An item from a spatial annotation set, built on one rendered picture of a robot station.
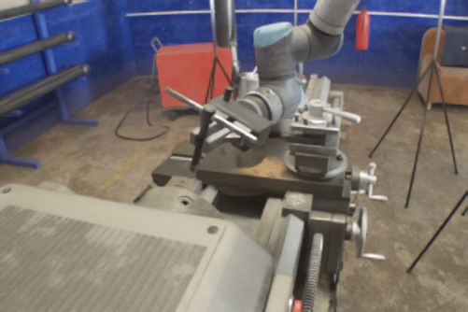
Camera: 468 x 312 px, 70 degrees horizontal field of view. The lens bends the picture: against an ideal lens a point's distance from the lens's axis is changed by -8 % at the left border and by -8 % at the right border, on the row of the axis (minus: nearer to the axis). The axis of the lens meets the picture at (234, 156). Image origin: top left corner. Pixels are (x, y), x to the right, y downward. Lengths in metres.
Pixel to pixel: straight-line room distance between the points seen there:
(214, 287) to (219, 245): 0.06
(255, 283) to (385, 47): 4.93
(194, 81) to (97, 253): 3.68
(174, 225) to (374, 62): 4.94
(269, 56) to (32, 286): 0.64
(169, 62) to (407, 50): 3.15
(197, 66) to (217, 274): 3.69
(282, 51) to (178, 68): 3.27
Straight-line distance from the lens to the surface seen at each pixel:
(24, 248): 0.54
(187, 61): 4.03
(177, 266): 0.43
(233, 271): 0.45
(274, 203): 1.35
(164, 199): 0.76
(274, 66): 0.83
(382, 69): 5.34
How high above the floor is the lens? 1.65
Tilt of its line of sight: 29 degrees down
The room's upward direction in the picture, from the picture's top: 3 degrees counter-clockwise
